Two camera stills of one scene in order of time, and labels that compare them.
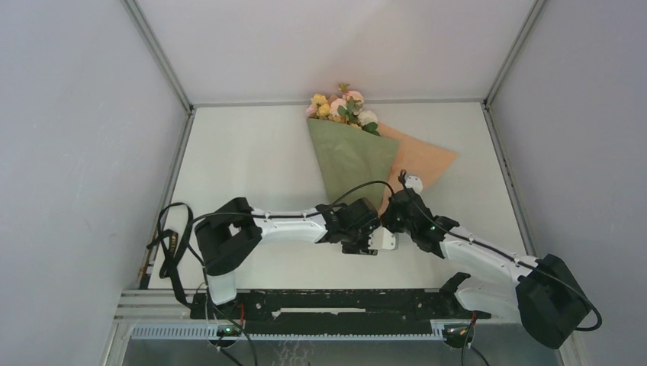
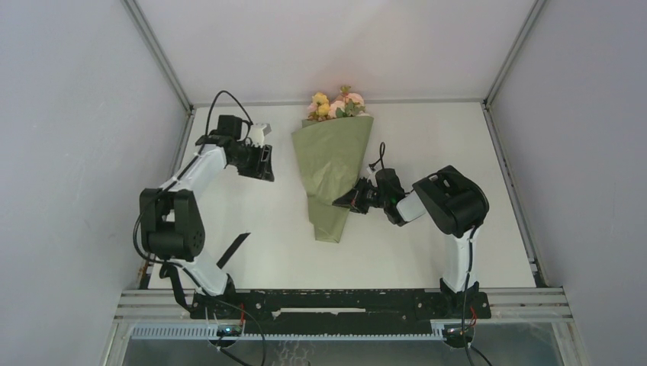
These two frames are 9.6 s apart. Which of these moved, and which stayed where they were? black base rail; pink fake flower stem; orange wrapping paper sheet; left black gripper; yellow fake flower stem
Moved: left black gripper; orange wrapping paper sheet
Stayed: pink fake flower stem; yellow fake flower stem; black base rail
